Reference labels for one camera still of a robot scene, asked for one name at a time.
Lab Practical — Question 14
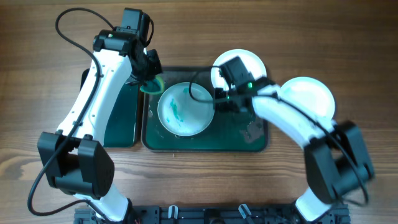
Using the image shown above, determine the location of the green and yellow sponge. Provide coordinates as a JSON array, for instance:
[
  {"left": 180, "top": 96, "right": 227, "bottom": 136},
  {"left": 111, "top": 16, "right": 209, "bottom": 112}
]
[{"left": 140, "top": 75, "right": 165, "bottom": 95}]

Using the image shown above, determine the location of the small black water tray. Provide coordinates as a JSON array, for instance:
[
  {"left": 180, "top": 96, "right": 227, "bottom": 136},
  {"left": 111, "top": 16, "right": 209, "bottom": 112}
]
[{"left": 74, "top": 84, "right": 139, "bottom": 147}]

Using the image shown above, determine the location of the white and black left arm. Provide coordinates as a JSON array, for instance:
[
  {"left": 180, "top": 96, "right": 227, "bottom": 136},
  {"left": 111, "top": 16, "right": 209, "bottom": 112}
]
[{"left": 27, "top": 27, "right": 161, "bottom": 223}]

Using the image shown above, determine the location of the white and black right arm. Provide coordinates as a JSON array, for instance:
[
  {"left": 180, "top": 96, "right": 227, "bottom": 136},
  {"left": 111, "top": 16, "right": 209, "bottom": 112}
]
[{"left": 215, "top": 82, "right": 374, "bottom": 222}]

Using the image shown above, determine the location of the large dark serving tray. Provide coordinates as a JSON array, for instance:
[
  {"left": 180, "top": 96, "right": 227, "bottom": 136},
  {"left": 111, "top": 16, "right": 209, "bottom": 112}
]
[{"left": 141, "top": 66, "right": 269, "bottom": 152}]

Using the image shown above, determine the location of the white plate with green stain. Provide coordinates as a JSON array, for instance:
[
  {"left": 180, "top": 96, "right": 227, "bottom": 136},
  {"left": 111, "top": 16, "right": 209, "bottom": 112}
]
[{"left": 157, "top": 82, "right": 215, "bottom": 136}]

